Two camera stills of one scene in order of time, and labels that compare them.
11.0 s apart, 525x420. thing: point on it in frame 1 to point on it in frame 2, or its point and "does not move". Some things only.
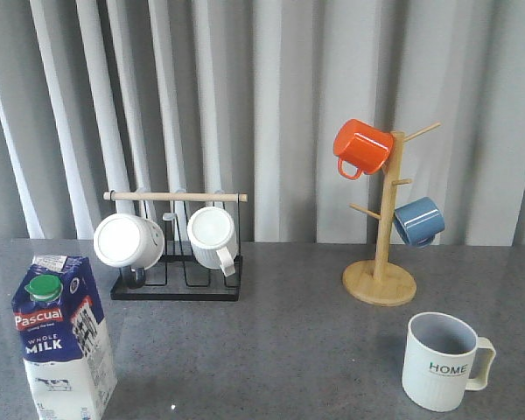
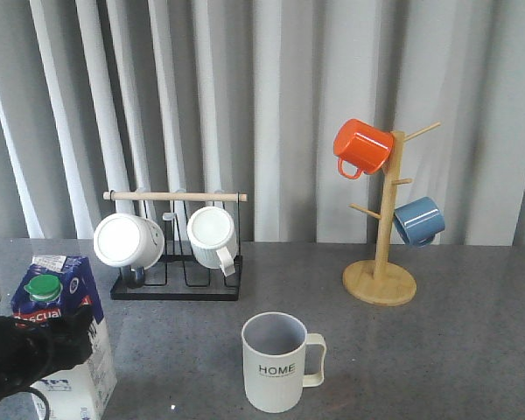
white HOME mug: x=442 y=360 to x=274 y=346
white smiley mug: x=129 y=242 does not move
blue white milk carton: x=66 y=348 does not move
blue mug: x=419 y=220 does not move
